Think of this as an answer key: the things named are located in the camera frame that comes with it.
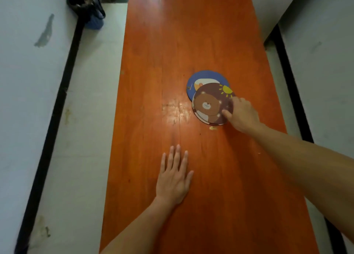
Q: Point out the person's left hand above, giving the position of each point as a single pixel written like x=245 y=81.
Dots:
x=171 y=184

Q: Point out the person's right hand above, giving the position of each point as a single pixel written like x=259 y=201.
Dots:
x=244 y=117

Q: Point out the person's right thumb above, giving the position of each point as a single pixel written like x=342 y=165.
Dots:
x=228 y=115

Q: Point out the person's left little finger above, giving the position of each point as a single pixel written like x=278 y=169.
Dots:
x=163 y=164

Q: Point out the person's left thumb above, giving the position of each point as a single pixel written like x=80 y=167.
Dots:
x=189 y=179

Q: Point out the person's left middle finger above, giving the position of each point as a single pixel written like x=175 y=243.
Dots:
x=177 y=157

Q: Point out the brown bear round coaster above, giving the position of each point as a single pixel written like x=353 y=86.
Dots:
x=210 y=104

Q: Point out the person's right forearm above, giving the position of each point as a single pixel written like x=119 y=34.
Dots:
x=309 y=165

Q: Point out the person's left forearm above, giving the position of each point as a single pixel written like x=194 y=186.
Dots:
x=138 y=231

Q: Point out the blue round coaster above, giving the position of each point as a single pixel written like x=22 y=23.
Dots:
x=203 y=78

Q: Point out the black and blue bag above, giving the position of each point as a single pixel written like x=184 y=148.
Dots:
x=86 y=6

